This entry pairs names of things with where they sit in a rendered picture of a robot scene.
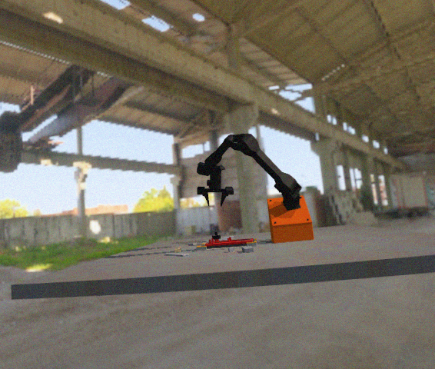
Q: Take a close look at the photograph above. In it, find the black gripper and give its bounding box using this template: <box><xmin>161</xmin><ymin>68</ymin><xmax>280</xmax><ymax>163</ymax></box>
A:
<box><xmin>198</xmin><ymin>178</ymin><xmax>234</xmax><ymax>207</ymax></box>

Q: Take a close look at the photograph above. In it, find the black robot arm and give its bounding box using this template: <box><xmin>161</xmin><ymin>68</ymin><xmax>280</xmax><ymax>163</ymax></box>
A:
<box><xmin>197</xmin><ymin>134</ymin><xmax>302</xmax><ymax>211</ymax></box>

